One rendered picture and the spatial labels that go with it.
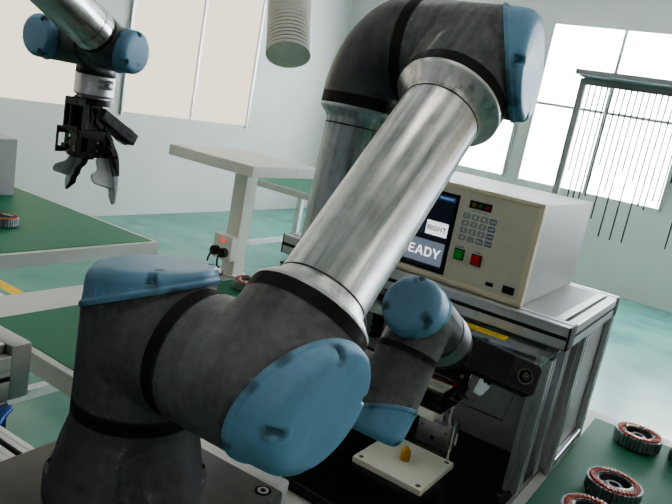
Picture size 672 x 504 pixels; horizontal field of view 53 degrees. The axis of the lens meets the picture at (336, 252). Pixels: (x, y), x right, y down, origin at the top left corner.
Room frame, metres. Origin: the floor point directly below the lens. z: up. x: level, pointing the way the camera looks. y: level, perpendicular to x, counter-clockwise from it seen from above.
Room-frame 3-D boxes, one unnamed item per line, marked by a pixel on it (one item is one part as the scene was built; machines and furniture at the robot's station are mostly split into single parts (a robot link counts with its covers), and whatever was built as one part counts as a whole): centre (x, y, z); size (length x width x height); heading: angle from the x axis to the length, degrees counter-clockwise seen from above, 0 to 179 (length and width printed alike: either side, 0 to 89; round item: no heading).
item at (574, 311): (1.54, -0.28, 1.09); 0.68 x 0.44 x 0.05; 58
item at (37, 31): (1.23, 0.55, 1.45); 0.11 x 0.11 x 0.08; 68
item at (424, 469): (1.20, -0.21, 0.78); 0.15 x 0.15 x 0.01; 58
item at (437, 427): (1.33, -0.29, 0.80); 0.07 x 0.05 x 0.06; 58
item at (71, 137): (1.33, 0.53, 1.29); 0.09 x 0.08 x 0.12; 151
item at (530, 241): (1.53, -0.29, 1.22); 0.44 x 0.39 x 0.20; 58
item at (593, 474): (1.28, -0.66, 0.77); 0.11 x 0.11 x 0.04
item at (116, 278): (0.57, 0.15, 1.20); 0.13 x 0.12 x 0.14; 59
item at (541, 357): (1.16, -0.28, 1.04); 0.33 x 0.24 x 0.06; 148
